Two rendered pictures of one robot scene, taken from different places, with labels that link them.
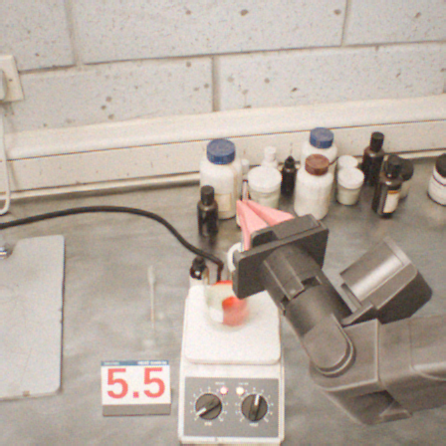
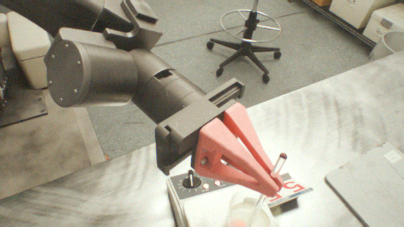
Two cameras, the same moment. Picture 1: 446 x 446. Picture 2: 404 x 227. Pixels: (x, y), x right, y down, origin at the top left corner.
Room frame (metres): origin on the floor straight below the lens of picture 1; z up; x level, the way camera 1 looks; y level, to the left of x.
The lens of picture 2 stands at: (0.57, -0.14, 1.23)
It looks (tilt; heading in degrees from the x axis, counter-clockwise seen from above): 48 degrees down; 155
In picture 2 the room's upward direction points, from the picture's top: 7 degrees clockwise
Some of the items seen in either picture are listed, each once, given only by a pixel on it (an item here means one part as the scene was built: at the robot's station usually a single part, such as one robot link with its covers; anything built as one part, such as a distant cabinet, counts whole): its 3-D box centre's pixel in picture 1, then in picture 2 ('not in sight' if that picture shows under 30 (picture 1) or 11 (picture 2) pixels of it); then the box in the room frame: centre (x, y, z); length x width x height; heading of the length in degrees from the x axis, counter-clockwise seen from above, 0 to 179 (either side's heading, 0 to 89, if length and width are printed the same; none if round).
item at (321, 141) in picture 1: (318, 160); not in sight; (0.83, -0.17, 0.81); 0.06 x 0.06 x 0.11
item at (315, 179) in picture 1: (314, 185); not in sight; (0.76, -0.15, 0.80); 0.06 x 0.06 x 0.11
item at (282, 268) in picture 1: (292, 277); (184, 111); (0.38, -0.07, 1.01); 0.10 x 0.07 x 0.07; 114
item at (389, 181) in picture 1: (388, 184); not in sight; (0.77, -0.28, 0.80); 0.04 x 0.04 x 0.11
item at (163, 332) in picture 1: (153, 330); not in sight; (0.50, 0.10, 0.76); 0.06 x 0.06 x 0.02
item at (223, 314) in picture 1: (226, 295); (250, 224); (0.47, 0.00, 0.88); 0.07 x 0.06 x 0.08; 14
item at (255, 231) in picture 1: (268, 228); (229, 161); (0.45, -0.05, 1.01); 0.09 x 0.07 x 0.07; 24
